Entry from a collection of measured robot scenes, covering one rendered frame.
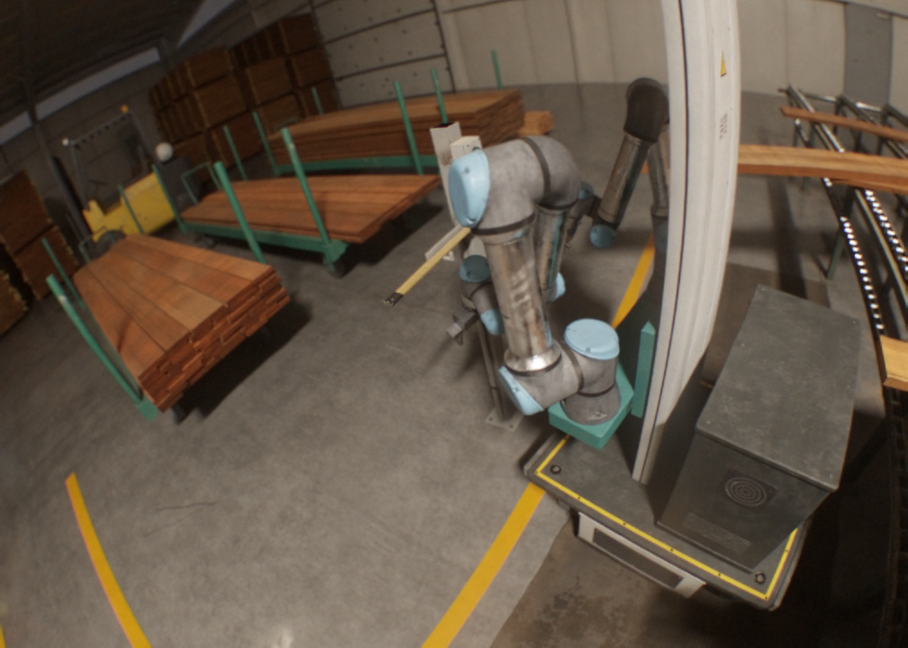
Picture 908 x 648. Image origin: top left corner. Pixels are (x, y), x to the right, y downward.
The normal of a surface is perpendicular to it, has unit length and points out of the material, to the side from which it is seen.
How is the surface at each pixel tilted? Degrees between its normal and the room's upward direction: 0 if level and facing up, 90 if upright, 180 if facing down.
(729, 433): 0
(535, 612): 0
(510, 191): 81
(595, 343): 7
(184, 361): 90
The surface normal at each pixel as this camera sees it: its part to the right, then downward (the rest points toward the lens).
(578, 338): -0.08, -0.83
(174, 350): 0.81, 0.19
